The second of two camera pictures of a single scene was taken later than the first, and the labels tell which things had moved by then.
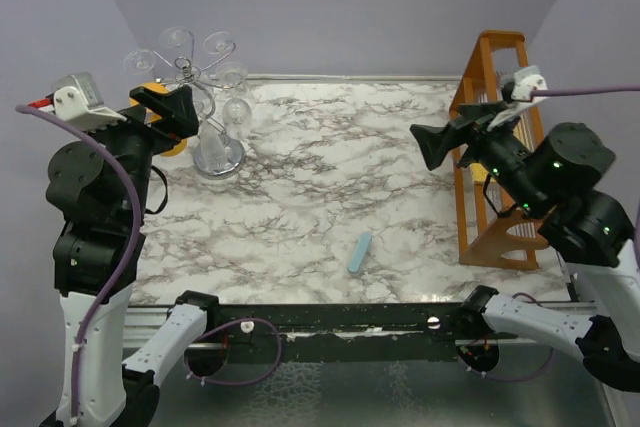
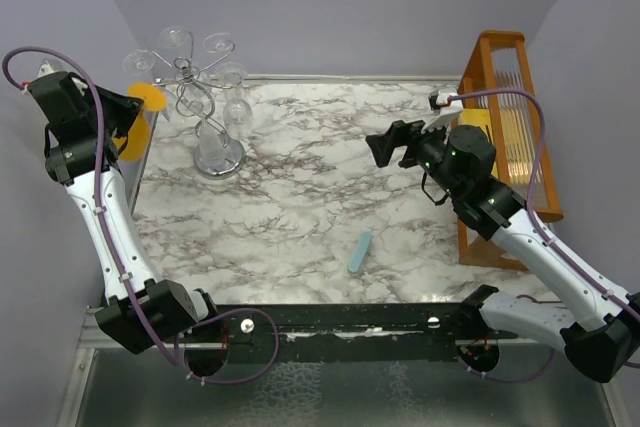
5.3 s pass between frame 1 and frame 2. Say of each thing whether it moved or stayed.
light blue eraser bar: stayed
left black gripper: moved
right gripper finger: moved
